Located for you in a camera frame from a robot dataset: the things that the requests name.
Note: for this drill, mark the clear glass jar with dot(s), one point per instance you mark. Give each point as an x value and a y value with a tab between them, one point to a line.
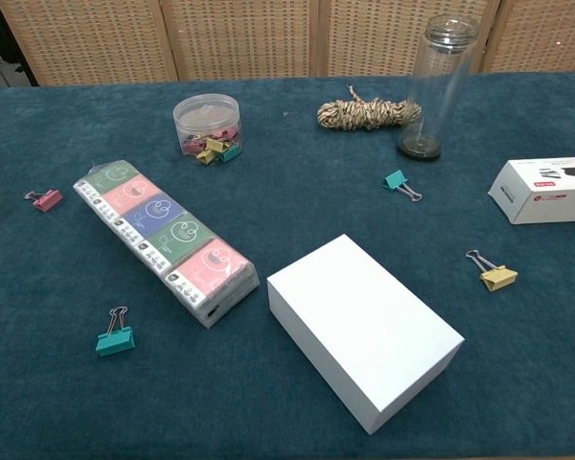
436	96

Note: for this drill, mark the blue carpet table mat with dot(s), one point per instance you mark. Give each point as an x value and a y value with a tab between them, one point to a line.
292	191

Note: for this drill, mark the teal binder clip in jar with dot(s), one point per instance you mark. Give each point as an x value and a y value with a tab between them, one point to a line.
230	154

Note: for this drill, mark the yellow binder clip in jar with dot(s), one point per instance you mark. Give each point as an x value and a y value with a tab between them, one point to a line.
212	146

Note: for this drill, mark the plain white box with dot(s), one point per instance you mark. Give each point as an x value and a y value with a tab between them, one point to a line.
364	326

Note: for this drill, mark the long clear packaged box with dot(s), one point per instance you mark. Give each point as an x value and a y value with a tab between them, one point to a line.
163	239

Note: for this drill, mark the pink binder clip in jar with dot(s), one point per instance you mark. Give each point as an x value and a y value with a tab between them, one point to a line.
192	144

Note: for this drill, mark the clear round plastic jar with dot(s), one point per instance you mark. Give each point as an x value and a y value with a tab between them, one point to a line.
206	117

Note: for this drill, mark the wicker folding screen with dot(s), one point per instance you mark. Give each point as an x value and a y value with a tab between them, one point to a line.
249	38

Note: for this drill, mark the white printed product box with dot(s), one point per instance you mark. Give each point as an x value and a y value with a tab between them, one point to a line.
551	201

